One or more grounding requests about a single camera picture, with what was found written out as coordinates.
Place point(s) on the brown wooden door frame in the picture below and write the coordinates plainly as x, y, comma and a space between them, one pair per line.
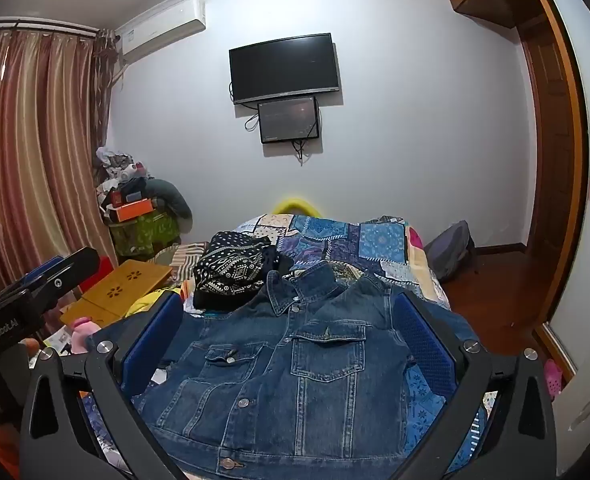
555, 170

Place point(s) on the orange box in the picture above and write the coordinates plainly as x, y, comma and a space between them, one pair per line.
134, 210

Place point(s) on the small black monitor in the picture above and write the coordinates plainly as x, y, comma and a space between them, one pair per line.
289, 120

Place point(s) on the blue patchwork bedspread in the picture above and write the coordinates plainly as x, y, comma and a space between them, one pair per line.
355, 245

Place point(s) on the yellow orange blanket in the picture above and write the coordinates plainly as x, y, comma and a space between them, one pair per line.
152, 300

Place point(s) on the pile of clutter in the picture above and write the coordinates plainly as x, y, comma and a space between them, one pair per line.
120, 172

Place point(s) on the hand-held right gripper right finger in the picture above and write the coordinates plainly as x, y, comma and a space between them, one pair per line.
427, 347

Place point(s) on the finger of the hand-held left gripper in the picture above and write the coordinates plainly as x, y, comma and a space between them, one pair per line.
72, 272
42, 269

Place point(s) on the green patterned bag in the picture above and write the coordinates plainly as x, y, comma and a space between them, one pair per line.
147, 232

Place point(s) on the black wall television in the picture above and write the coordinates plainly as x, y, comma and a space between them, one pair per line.
284, 67

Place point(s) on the striped brown curtain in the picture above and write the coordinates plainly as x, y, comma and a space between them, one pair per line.
30, 150

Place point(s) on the blue denim jacket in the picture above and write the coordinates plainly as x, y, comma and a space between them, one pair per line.
295, 360

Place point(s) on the black patterned garment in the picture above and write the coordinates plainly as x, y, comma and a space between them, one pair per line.
232, 267

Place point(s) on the red box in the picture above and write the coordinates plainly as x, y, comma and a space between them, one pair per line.
95, 275

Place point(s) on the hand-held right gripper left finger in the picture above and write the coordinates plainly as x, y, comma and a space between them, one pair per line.
151, 342

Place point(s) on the pink slipper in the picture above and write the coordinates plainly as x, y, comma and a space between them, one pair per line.
552, 377

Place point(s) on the grey backpack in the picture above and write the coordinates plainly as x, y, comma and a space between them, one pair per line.
447, 250

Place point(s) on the white air conditioner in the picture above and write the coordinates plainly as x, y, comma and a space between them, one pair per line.
164, 27

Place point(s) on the wooden lap desk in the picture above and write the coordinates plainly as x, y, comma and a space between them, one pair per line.
120, 285

